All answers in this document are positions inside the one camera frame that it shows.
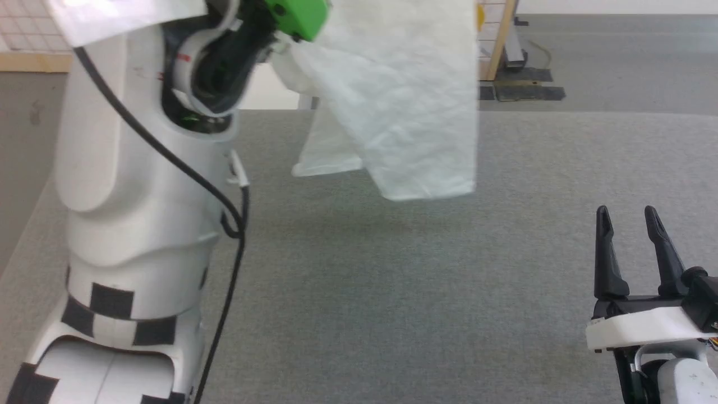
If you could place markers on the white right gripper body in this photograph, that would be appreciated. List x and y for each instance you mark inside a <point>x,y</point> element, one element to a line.
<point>639,331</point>

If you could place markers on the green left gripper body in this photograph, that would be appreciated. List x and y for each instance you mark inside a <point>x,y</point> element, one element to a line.
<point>297,17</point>

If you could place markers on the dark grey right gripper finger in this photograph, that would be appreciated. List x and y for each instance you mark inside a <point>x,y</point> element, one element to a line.
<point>667,269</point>
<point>607,269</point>

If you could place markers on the white long-sleeve shirt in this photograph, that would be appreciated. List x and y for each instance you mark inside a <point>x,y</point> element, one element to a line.
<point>404,101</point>

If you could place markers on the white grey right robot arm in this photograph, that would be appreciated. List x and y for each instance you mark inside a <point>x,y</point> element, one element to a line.
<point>681,381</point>

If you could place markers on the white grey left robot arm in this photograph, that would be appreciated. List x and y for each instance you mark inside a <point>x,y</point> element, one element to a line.
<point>129,224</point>

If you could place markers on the white box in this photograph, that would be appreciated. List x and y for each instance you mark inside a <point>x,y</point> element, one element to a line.
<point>269,90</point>

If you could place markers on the large black floor plate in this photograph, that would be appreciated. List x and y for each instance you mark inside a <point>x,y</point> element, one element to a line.
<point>533,90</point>

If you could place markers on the small black floor mat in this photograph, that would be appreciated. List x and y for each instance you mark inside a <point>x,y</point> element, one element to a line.
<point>487,93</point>

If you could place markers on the grey metal stand foot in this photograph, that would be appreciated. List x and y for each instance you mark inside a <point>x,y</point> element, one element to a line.
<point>513,50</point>

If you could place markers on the lemon print grid partition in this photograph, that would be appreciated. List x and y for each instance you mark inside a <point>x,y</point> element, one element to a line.
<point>28,60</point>

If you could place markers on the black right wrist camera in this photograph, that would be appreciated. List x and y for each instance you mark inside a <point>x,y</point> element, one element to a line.
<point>701,297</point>

